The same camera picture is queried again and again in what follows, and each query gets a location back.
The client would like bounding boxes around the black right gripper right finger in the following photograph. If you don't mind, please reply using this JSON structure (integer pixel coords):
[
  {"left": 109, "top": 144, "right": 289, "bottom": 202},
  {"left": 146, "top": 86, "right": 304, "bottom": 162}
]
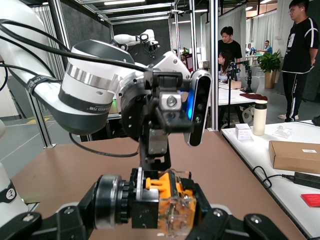
[{"left": 192, "top": 183, "right": 214, "bottom": 222}]

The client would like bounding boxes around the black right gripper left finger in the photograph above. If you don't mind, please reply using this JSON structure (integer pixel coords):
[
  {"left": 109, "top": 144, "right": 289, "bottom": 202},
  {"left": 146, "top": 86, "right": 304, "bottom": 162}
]
[{"left": 74, "top": 181, "right": 100, "bottom": 226}]

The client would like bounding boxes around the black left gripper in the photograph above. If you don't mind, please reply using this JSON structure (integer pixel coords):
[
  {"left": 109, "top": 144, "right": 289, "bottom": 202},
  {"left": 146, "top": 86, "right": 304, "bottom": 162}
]
[{"left": 119, "top": 70, "right": 195, "bottom": 173}]

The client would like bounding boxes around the flat brown cardboard box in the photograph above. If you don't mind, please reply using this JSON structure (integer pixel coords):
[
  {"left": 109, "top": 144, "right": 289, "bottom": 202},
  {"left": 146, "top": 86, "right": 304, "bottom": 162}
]
[{"left": 268, "top": 139, "right": 320, "bottom": 175}]

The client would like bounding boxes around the white side table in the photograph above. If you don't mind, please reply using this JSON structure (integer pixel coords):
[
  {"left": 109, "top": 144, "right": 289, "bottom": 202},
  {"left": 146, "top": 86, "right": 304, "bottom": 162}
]
[{"left": 221, "top": 119, "right": 320, "bottom": 240}]

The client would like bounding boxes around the small white carton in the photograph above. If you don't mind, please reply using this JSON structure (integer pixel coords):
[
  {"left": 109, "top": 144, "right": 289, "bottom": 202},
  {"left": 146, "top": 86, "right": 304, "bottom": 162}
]
[{"left": 234, "top": 123, "right": 252, "bottom": 141}]

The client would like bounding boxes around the white background table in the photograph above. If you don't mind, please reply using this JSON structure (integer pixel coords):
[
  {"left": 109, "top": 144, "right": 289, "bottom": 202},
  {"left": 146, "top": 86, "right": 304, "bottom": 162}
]
[{"left": 217, "top": 82, "right": 268, "bottom": 106}]

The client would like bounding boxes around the black tripod stand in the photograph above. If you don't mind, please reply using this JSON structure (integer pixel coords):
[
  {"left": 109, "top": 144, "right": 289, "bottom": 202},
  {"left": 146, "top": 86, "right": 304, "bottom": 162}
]
[{"left": 226, "top": 59, "right": 253, "bottom": 130}]

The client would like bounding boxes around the white thermos bottle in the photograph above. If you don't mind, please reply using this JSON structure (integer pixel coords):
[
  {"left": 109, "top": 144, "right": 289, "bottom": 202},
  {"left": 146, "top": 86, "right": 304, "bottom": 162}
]
[{"left": 252, "top": 99, "right": 268, "bottom": 137}]

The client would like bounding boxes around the clear plastic bag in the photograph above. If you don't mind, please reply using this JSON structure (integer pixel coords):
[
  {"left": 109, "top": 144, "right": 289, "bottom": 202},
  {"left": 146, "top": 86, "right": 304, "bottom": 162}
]
[{"left": 272, "top": 124, "right": 293, "bottom": 139}]

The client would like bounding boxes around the red card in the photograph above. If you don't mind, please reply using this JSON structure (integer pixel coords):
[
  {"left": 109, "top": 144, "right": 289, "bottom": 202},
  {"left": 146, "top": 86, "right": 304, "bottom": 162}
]
[{"left": 300, "top": 193, "right": 320, "bottom": 208}]

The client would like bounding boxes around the dark red cloth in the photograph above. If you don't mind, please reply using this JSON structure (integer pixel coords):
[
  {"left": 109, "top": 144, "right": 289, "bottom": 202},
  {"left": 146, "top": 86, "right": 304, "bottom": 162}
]
[{"left": 239, "top": 92, "right": 268, "bottom": 102}]

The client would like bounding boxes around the seated person with long hair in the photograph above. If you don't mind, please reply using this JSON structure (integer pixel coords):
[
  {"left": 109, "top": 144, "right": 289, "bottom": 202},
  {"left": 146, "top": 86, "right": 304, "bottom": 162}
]
[{"left": 217, "top": 51, "right": 235, "bottom": 81}]

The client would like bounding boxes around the leaning person in black t-shirt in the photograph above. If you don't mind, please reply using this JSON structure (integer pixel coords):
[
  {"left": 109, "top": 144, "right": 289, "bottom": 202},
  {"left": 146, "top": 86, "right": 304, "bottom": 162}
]
[{"left": 217, "top": 26, "right": 243, "bottom": 76}]

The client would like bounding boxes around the potted green plant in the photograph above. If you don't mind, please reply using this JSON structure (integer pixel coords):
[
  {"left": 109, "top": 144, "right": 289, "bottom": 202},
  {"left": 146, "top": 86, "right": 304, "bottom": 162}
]
[{"left": 257, "top": 49, "right": 282, "bottom": 90}]

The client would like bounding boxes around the distant seated person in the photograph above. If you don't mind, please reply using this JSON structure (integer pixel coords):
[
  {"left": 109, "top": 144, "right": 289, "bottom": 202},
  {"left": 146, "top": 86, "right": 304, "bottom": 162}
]
[{"left": 257, "top": 39, "right": 274, "bottom": 55}]

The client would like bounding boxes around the standing person in black outfit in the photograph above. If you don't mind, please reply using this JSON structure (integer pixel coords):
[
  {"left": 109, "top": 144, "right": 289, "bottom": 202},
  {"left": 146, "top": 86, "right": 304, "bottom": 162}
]
[{"left": 277, "top": 0, "right": 320, "bottom": 123}]

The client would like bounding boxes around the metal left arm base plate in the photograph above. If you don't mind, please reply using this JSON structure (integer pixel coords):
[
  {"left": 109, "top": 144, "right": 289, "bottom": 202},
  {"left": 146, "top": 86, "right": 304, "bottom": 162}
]
[{"left": 23, "top": 201, "right": 40, "bottom": 213}]

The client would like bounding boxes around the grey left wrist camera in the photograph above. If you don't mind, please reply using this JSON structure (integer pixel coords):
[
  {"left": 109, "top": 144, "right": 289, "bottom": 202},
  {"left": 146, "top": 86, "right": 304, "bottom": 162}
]
[{"left": 183, "top": 69, "right": 213, "bottom": 148}]

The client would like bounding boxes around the black power adapter with cable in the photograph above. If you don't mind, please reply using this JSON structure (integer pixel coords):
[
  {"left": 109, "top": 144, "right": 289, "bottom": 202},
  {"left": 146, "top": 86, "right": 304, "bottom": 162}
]
[{"left": 251, "top": 165, "right": 320, "bottom": 191}]

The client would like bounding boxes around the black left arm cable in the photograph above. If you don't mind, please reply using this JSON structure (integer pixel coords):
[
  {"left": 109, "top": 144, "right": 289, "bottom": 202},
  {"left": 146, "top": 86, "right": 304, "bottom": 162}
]
[{"left": 0, "top": 18, "right": 151, "bottom": 159}]

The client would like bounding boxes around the thin aluminium frame post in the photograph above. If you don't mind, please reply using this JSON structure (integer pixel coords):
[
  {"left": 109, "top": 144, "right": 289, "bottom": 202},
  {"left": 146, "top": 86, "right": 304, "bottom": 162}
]
[{"left": 189, "top": 0, "right": 198, "bottom": 72}]

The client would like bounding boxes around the thick aluminium frame post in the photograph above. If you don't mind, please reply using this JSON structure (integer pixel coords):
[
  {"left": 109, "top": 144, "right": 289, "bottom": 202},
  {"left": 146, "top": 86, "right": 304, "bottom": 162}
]
[{"left": 209, "top": 0, "right": 220, "bottom": 132}]

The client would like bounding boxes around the slanted aluminium frame post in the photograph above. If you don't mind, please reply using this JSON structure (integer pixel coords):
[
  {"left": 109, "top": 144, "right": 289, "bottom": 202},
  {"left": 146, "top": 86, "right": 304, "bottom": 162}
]
[{"left": 24, "top": 0, "right": 72, "bottom": 150}]

